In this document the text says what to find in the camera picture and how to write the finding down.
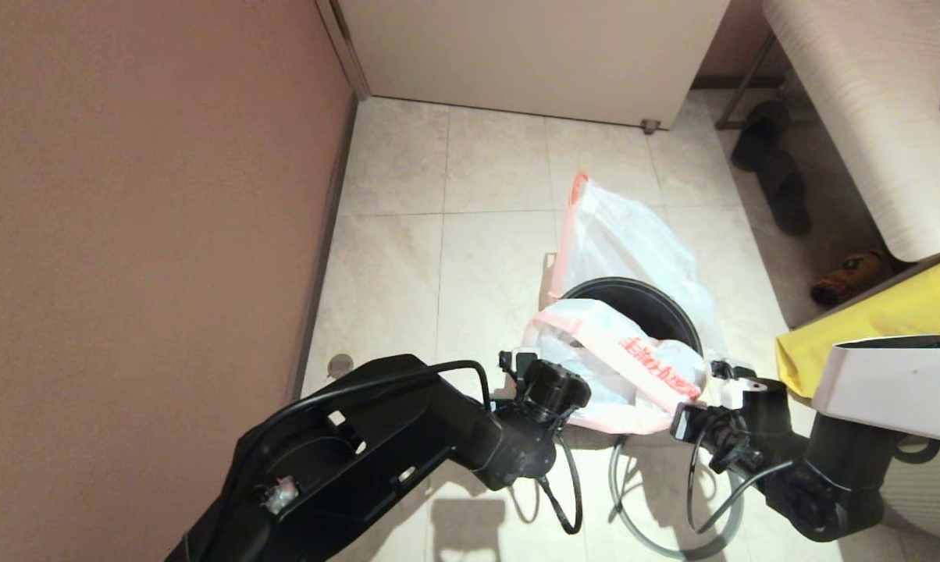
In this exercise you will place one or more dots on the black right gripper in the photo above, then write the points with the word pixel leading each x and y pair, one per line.
pixel 759 421

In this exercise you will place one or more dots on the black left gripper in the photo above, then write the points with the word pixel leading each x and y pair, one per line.
pixel 552 390

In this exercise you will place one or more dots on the white red-printed trash bag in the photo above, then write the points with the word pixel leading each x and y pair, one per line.
pixel 626 234
pixel 595 343

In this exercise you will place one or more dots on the black round trash bin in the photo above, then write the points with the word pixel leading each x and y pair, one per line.
pixel 657 312

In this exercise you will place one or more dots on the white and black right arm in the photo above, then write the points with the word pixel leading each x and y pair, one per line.
pixel 891 390

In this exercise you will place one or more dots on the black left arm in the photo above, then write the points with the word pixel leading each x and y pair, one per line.
pixel 361 460

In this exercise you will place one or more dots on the yellow nonwoven bag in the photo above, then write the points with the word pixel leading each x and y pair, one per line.
pixel 868 328

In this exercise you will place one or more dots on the small metal floor doorstop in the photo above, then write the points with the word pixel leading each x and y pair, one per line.
pixel 340 364

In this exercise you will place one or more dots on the black slipper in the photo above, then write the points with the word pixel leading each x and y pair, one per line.
pixel 785 199
pixel 759 136

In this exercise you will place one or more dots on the grey ribbed cushion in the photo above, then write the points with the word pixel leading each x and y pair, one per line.
pixel 923 499

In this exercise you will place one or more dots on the small metal door fitting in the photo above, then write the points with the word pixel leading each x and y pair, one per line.
pixel 650 126

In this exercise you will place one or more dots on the white door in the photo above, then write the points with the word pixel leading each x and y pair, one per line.
pixel 532 55

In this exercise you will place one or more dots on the light woodgrain table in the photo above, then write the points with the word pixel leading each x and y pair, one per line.
pixel 868 117

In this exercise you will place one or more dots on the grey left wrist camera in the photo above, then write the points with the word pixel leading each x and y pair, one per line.
pixel 526 367

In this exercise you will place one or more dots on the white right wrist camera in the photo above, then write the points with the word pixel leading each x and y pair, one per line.
pixel 731 386

